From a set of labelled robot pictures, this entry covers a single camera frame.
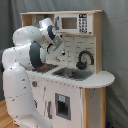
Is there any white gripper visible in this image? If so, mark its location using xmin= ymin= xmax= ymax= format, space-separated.
xmin=47 ymin=34 xmax=65 ymax=56

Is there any small silver toy pot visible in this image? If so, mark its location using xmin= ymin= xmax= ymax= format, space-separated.
xmin=61 ymin=69 xmax=76 ymax=77

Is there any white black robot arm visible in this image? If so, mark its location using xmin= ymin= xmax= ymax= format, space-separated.
xmin=0 ymin=18 xmax=64 ymax=128

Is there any wooden toy kitchen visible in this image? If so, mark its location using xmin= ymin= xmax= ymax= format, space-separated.
xmin=21 ymin=10 xmax=115 ymax=128

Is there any black toy stovetop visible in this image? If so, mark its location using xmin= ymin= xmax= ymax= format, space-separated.
xmin=35 ymin=64 xmax=57 ymax=73

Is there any black toy faucet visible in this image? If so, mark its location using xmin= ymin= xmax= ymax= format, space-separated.
xmin=75 ymin=50 xmax=95 ymax=71

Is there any grey toy sink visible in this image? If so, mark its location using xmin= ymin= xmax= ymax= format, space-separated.
xmin=53 ymin=67 xmax=92 ymax=81

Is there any toy microwave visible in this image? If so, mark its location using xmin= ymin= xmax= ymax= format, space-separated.
xmin=55 ymin=14 xmax=93 ymax=34

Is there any left red stove knob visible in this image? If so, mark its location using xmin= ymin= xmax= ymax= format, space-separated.
xmin=32 ymin=81 xmax=37 ymax=87

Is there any grey ice dispenser panel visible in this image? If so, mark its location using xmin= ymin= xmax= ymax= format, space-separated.
xmin=55 ymin=93 xmax=71 ymax=120

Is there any grey cabinet door handle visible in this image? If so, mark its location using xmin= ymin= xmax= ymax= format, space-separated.
xmin=47 ymin=101 xmax=52 ymax=119

